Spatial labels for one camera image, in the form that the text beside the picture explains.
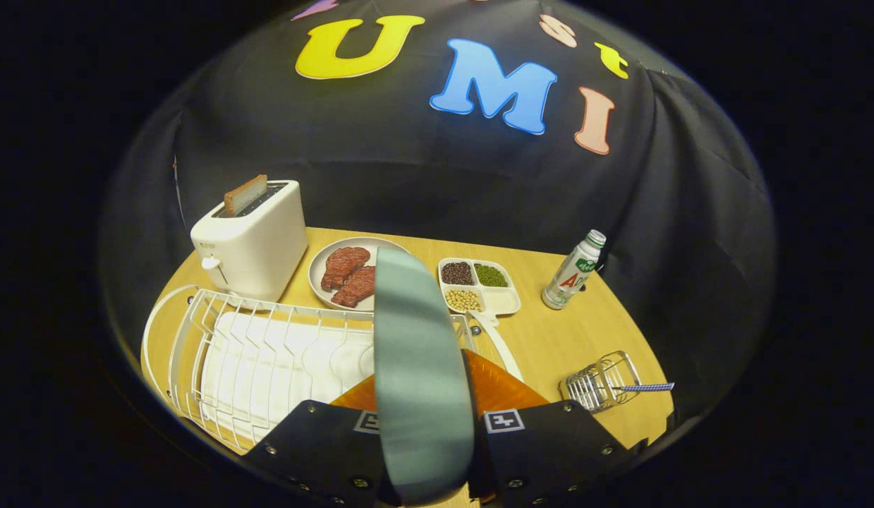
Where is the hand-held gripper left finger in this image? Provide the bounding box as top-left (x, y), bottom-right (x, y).
top-left (243, 374), bottom-right (402, 507)

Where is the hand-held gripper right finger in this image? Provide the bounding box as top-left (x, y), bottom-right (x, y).
top-left (461, 349), bottom-right (649, 507)

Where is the metal wire basket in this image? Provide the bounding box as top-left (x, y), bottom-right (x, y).
top-left (558, 351), bottom-right (643, 413)

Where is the white wire dish rack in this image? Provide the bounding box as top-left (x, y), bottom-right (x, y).
top-left (140, 284), bottom-right (526, 454)

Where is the light green plate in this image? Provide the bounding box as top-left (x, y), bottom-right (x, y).
top-left (373, 247), bottom-right (475, 506)

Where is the beige plate with meat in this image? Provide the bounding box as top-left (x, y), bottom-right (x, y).
top-left (308, 236), bottom-right (413, 313)

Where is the white drain tray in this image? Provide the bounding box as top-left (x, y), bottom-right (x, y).
top-left (200, 310), bottom-right (375, 442)

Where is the white divided tray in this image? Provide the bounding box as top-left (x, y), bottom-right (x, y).
top-left (437, 257), bottom-right (522, 316)

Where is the red meat slice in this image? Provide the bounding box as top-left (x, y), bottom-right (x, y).
top-left (320, 246), bottom-right (371, 292)
top-left (331, 265), bottom-right (376, 308)

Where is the pile of yellow beans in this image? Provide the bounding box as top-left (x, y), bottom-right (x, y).
top-left (445, 289), bottom-right (483, 313)

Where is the white green drink bottle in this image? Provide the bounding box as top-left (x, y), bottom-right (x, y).
top-left (541, 229), bottom-right (607, 310)

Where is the white toaster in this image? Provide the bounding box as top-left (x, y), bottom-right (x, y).
top-left (190, 180), bottom-right (309, 303)

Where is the brown toast slice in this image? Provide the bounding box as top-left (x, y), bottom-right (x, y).
top-left (224, 174), bottom-right (269, 217)

